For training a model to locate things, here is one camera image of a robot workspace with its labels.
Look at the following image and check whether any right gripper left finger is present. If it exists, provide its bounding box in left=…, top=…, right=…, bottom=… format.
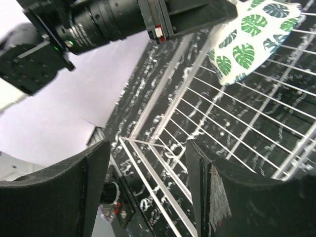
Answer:
left=79, top=139, right=110, bottom=237

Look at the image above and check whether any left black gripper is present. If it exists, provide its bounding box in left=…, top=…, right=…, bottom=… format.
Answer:
left=22, top=0, right=173, bottom=55

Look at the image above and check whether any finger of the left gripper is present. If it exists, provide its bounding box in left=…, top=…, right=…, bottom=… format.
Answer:
left=167, top=0, right=237, bottom=39

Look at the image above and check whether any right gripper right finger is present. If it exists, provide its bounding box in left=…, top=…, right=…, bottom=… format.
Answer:
left=185, top=139, right=232, bottom=237

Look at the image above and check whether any green spotted white bowl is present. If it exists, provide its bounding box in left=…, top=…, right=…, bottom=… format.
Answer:
left=209, top=0, right=302, bottom=86

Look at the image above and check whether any white wire dish rack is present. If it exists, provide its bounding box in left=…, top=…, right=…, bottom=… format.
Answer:
left=115, top=0, right=316, bottom=237

